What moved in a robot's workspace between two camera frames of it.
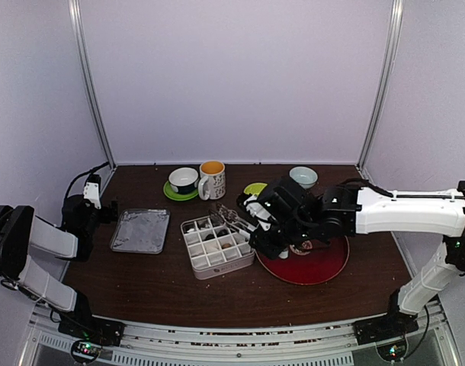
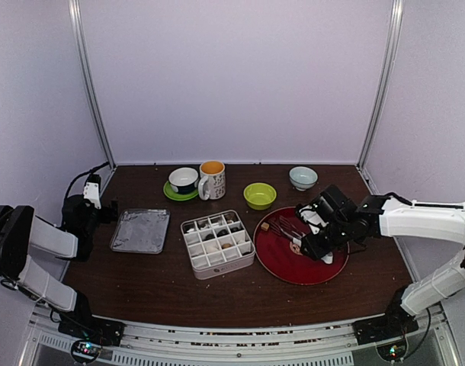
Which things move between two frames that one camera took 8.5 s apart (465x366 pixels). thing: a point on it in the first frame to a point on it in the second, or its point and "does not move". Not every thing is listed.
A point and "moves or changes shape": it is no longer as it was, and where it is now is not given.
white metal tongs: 241,224 moves or changes shape
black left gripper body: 107,217 does not move
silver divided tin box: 215,250 does not move
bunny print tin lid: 141,231 does not move
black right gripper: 269,249 to 315,250
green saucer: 177,196 does not move
